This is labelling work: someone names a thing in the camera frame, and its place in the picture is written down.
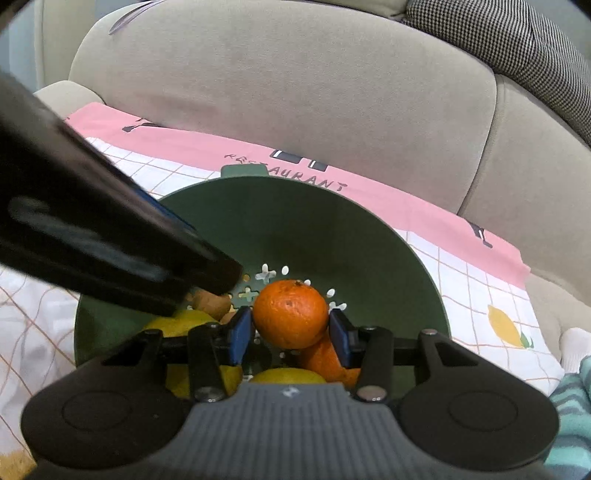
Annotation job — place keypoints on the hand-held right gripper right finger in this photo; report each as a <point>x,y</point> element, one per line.
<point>339,342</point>

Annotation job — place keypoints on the green plastic colander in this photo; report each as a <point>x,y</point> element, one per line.
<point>323,230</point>

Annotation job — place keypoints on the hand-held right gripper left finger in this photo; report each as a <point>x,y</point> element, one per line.
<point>240,334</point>

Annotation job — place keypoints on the purple ribbon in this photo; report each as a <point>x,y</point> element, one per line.
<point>134,16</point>

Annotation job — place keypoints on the houndstooth cushion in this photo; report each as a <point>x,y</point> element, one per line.
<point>508,41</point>

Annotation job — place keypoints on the pink checked printed cloth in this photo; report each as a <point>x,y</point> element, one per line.
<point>415,221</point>

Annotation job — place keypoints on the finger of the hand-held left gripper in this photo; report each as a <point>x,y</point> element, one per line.
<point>138,249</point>

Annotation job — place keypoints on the orange tangerine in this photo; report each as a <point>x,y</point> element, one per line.
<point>323,361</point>
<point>291,314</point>

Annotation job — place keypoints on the beige sofa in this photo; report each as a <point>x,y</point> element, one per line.
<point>300,92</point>

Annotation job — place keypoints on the small brown jujube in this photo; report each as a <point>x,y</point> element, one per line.
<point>212,304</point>

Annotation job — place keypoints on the yellow lemon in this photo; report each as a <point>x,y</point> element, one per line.
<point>184,321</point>
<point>286,376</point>

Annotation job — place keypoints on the person's right leg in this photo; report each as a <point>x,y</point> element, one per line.
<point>575,406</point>

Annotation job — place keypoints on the yellow fluffy blanket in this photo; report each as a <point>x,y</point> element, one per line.
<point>14,464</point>

